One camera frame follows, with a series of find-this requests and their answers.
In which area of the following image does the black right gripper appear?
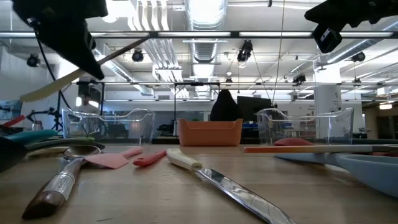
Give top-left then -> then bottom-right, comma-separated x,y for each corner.
303,0 -> 398,29

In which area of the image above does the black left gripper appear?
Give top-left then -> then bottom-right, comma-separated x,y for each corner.
11,0 -> 109,81

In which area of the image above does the tan-handled table knife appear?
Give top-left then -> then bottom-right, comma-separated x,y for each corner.
19,37 -> 149,103

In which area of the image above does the teal silicone spatula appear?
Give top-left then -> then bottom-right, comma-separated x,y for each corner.
5,129 -> 59,144

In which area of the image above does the pink silicone spatula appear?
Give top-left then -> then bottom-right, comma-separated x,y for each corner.
83,146 -> 144,170

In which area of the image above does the red slotted spoon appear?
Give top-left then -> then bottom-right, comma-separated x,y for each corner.
273,138 -> 398,157

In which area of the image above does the red silicone spatula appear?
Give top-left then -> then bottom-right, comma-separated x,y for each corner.
132,149 -> 168,167

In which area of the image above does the brown-handled metal spoon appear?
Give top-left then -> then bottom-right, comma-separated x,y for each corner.
21,144 -> 102,220

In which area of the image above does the blue-grey silicone spoon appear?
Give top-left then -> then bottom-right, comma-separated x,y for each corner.
275,152 -> 398,199

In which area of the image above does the cream-handled table knife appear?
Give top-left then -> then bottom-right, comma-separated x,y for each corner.
166,147 -> 298,224

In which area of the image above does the black ceiling spotlight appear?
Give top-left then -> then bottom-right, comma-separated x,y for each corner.
236,39 -> 253,63
26,53 -> 41,68
351,51 -> 366,63
292,73 -> 307,85
131,49 -> 144,63

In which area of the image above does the white column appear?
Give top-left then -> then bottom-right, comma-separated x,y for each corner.
313,65 -> 343,125

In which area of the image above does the red background object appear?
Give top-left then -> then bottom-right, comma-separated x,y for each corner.
2,114 -> 25,128

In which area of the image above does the clear plastic bin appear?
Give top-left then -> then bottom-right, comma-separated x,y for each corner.
256,107 -> 355,146
61,108 -> 156,144

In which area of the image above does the black monitor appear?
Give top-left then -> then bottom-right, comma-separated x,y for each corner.
236,95 -> 273,123

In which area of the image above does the orange plastic bin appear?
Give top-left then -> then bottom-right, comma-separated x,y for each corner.
177,118 -> 244,147

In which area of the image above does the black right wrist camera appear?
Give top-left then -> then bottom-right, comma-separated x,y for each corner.
312,24 -> 343,54

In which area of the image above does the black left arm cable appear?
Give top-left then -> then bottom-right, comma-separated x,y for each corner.
33,27 -> 73,110

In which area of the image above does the silver slanted air duct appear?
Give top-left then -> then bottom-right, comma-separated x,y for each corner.
325,17 -> 398,65

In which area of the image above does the black overhead frame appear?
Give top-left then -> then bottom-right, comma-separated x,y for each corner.
54,81 -> 398,88

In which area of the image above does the blue wall screen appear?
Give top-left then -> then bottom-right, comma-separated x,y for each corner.
0,99 -> 24,121

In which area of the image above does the black ceiling light rail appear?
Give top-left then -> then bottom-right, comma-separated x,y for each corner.
0,30 -> 398,40

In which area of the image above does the silver ceiling air duct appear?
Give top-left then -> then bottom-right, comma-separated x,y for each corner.
183,0 -> 229,63

